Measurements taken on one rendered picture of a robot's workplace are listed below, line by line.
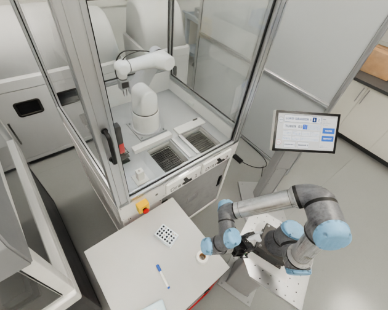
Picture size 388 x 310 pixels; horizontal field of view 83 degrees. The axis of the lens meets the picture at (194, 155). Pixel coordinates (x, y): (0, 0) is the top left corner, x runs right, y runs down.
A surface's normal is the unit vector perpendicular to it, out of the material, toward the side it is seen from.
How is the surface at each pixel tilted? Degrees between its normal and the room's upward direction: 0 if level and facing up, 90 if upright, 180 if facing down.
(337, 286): 0
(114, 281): 0
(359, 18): 90
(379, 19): 90
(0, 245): 69
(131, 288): 0
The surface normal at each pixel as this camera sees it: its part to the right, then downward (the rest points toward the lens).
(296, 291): 0.10, -0.67
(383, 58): -0.76, 0.39
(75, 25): 0.63, 0.62
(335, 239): -0.06, 0.66
